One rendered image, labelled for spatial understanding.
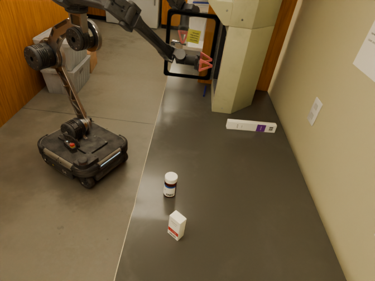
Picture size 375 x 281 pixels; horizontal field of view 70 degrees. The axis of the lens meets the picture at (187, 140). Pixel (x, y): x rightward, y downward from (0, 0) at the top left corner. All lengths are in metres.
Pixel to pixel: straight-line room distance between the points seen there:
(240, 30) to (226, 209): 0.83
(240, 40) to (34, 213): 1.82
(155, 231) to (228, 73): 0.89
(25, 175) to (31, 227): 0.54
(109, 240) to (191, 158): 1.05
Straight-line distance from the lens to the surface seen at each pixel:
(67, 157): 2.30
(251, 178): 1.17
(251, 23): 1.39
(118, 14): 1.25
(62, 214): 2.23
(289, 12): 1.81
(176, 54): 1.48
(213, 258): 0.91
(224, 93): 1.50
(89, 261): 1.98
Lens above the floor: 1.72
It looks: 37 degrees down
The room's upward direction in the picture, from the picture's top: 8 degrees clockwise
